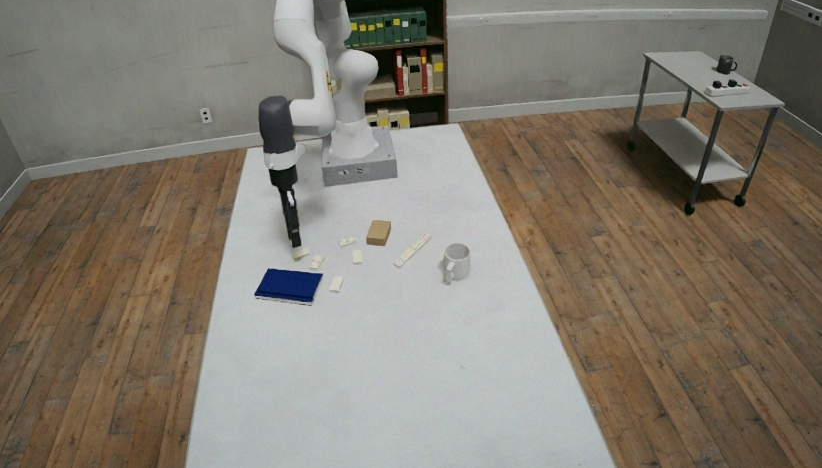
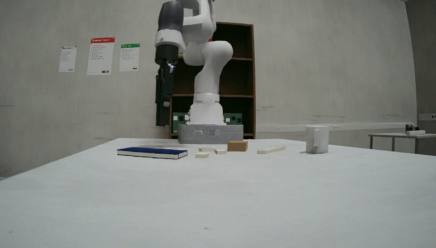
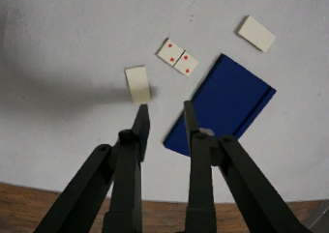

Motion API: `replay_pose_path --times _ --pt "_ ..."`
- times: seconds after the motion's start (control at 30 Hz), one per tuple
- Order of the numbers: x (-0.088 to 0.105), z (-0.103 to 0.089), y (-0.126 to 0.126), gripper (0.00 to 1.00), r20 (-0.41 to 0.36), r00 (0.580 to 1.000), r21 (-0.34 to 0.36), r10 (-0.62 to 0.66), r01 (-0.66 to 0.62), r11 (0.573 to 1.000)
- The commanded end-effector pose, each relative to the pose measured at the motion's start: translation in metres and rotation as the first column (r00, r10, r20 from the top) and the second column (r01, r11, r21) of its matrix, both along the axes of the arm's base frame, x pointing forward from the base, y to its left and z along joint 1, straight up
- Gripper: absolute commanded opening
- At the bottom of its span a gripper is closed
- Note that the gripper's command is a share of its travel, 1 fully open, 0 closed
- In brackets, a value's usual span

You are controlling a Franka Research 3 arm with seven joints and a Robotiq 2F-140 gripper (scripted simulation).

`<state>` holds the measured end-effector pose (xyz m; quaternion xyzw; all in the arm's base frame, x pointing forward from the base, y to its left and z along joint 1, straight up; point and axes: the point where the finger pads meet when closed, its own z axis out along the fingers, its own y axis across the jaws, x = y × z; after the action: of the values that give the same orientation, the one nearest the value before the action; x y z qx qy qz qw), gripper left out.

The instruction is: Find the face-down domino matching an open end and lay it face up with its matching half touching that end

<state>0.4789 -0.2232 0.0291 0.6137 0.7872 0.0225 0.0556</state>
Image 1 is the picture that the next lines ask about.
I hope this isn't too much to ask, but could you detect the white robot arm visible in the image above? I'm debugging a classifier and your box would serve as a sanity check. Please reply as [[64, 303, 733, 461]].
[[259, 0, 379, 171]]

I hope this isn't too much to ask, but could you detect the brown rectangular box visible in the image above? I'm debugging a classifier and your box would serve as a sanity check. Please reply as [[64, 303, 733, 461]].
[[366, 220, 392, 246]]

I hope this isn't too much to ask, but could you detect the grey mug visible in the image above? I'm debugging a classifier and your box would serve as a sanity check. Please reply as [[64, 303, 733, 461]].
[[444, 242, 471, 282]]

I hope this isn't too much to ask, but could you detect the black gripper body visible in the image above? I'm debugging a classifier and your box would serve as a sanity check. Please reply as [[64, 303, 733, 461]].
[[268, 164, 298, 203]]

